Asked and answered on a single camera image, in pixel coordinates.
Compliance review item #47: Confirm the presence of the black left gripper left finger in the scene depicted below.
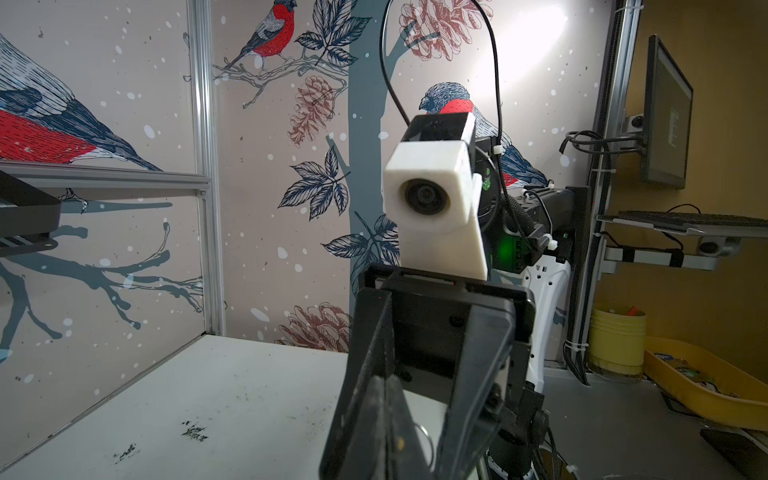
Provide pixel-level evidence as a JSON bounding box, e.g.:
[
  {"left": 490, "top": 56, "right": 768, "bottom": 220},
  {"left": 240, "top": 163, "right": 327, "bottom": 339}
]
[{"left": 319, "top": 376, "right": 387, "bottom": 479}]

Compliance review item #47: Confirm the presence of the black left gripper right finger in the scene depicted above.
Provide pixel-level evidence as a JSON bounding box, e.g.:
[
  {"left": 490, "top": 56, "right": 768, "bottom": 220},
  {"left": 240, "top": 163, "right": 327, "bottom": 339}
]
[{"left": 386, "top": 375, "right": 432, "bottom": 480}]

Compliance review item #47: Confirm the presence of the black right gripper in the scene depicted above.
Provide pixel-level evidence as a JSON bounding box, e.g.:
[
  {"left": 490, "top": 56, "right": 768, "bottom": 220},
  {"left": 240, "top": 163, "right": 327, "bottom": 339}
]
[{"left": 335, "top": 264, "right": 535, "bottom": 479}]

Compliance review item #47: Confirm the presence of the steel split ring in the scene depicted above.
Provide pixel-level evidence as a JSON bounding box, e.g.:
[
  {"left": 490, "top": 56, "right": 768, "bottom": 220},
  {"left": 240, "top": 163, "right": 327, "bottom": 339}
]
[{"left": 413, "top": 423, "right": 436, "bottom": 470}]

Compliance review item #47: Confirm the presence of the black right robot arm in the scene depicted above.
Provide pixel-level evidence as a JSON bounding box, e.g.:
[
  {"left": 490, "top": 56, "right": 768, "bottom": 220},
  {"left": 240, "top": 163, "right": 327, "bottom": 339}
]
[{"left": 319, "top": 130, "right": 571, "bottom": 479}]

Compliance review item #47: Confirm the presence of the yellow bucket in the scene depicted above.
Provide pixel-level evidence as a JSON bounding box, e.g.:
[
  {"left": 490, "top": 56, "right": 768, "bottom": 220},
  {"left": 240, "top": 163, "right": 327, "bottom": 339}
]
[{"left": 588, "top": 303, "right": 647, "bottom": 378}]

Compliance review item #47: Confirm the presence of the yellow plastic tray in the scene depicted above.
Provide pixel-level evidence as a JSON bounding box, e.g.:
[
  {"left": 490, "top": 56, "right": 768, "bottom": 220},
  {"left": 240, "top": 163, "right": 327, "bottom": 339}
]
[{"left": 644, "top": 337, "right": 767, "bottom": 431}]

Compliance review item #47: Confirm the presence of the black computer monitor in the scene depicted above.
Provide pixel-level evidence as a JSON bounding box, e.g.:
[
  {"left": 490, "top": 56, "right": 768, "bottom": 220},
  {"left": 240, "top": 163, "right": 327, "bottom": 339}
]
[{"left": 641, "top": 35, "right": 694, "bottom": 189}]

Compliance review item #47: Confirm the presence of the black hanging basket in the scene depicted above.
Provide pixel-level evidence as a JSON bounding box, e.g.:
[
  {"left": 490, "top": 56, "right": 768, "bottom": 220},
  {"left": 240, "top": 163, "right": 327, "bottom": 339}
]
[{"left": 0, "top": 172, "right": 62, "bottom": 258}]

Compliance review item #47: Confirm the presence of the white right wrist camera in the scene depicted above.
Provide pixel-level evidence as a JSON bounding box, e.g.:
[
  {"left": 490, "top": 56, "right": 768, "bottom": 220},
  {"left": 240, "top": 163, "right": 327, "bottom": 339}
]
[{"left": 382, "top": 112, "right": 488, "bottom": 280}]

